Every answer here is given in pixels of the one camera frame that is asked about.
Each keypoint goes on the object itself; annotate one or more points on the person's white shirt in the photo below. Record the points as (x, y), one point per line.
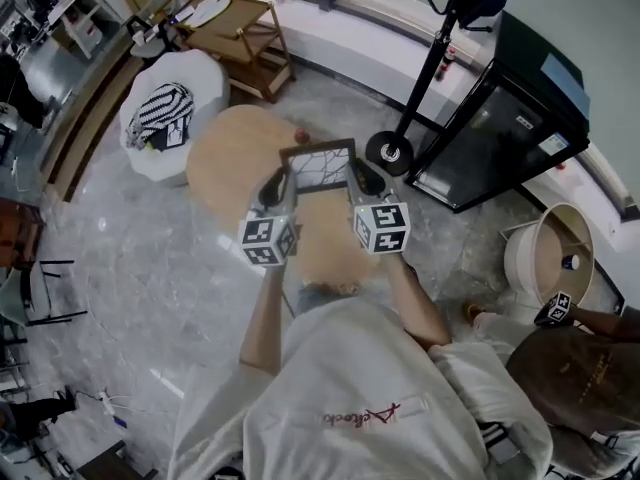
(350, 393)

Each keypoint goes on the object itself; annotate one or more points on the black coat rack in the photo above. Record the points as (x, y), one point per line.
(376, 162)

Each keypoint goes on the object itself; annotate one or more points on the white desk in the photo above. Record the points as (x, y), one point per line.
(85, 3)

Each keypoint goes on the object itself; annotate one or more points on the red jar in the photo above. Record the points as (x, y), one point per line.
(300, 136)

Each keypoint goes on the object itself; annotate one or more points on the dark framed picture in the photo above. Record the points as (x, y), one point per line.
(320, 168)

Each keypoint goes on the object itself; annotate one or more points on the person's blue jeans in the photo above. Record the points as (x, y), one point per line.
(325, 298)

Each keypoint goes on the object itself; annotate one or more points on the brown wooden cabinet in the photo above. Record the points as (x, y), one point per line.
(20, 233)

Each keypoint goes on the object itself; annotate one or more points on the black striped waist bag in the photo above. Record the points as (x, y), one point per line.
(500, 443)

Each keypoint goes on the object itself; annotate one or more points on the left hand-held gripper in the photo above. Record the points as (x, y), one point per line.
(265, 240)

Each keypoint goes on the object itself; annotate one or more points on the small round grey table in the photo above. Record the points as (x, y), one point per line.
(150, 49)

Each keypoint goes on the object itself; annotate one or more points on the small white cup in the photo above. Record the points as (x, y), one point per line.
(137, 38)

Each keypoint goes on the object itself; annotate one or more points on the cola bottle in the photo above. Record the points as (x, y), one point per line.
(446, 65)

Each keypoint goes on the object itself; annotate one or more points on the round wooden table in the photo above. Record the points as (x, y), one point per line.
(225, 158)

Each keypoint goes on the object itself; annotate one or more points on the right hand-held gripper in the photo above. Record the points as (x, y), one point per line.
(382, 228)

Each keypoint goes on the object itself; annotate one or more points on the wooden trolley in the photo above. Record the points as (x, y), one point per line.
(240, 28)

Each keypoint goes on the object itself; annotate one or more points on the small red cup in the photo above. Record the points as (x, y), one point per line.
(562, 165)

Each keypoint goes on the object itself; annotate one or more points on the white power strip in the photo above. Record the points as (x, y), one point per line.
(106, 402)

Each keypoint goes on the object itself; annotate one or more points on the black printed card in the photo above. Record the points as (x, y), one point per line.
(170, 138)

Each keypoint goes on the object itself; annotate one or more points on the white armchair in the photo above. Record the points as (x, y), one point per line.
(200, 75)

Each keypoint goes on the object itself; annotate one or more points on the white oval tray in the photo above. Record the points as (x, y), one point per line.
(205, 10)

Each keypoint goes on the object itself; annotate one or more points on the black glass-door fridge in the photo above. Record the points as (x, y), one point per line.
(500, 138)

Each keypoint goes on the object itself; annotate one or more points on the wooden chair grey cushion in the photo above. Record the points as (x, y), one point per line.
(167, 3)

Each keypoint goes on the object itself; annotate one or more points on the black white striped cloth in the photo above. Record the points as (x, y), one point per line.
(160, 108)

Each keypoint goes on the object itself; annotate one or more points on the chair with black legs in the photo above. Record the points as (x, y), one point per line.
(40, 293)

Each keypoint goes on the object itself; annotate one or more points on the person's right forearm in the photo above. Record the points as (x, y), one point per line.
(420, 308)

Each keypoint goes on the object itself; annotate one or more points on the blue cup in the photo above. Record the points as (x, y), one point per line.
(570, 262)

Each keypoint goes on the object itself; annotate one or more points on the person's left forearm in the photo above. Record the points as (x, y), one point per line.
(262, 323)

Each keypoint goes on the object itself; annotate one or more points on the white round side table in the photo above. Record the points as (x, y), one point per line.
(522, 263)

